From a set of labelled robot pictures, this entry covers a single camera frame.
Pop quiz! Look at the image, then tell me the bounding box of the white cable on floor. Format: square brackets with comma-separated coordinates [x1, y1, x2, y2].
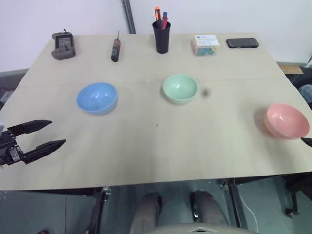
[240, 192, 259, 232]

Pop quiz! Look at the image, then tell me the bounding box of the dark rounded robot leg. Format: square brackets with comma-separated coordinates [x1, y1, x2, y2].
[190, 190, 231, 226]
[128, 192, 163, 234]

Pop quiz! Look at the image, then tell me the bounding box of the black smartphone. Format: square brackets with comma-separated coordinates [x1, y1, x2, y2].
[226, 38, 260, 49]

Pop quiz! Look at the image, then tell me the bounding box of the dark rounded left robot leg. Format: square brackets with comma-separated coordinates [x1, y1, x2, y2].
[128, 192, 163, 234]

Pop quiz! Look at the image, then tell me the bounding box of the black table frame leg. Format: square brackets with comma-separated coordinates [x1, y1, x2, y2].
[85, 186, 113, 234]
[219, 178, 249, 230]

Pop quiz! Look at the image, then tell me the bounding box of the grey metal wall post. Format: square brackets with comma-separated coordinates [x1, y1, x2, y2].
[121, 0, 137, 35]

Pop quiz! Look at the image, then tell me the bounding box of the green plastic bowl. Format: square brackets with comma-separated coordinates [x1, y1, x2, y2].
[162, 74, 199, 106]

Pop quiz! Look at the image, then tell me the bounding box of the grey calculator stand device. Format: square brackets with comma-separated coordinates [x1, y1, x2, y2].
[50, 28, 76, 60]

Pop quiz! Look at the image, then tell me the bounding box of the orange black utility knife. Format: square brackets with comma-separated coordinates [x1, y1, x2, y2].
[153, 6, 163, 29]

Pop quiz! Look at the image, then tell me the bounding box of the red blue marker pen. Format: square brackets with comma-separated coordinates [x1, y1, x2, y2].
[160, 11, 169, 30]

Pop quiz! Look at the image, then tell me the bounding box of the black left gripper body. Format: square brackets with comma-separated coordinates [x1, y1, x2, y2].
[0, 130, 27, 167]

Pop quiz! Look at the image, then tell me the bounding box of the dark rounded right robot leg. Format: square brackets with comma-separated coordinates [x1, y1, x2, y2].
[190, 190, 231, 226]

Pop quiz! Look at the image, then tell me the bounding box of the black pen holder cup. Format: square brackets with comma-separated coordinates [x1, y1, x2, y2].
[152, 20, 171, 54]

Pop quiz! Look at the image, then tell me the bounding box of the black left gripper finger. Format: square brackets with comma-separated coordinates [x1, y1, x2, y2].
[8, 119, 53, 136]
[23, 139, 67, 165]

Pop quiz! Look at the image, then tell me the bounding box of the black red screwdriver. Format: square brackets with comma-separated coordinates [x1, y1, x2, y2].
[111, 31, 122, 62]

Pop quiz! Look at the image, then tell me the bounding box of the brown cardboard box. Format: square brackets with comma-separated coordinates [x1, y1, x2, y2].
[278, 64, 305, 75]

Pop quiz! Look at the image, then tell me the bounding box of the clear box of pushpins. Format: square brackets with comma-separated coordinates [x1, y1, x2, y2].
[190, 34, 221, 57]

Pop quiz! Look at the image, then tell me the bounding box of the pink plastic bowl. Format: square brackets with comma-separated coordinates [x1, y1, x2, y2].
[264, 103, 310, 140]

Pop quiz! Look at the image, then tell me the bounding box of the black office chair base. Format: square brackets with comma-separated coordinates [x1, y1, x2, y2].
[280, 172, 312, 219]

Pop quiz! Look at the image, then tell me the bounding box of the blue plastic bowl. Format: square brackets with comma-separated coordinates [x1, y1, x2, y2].
[76, 82, 118, 116]

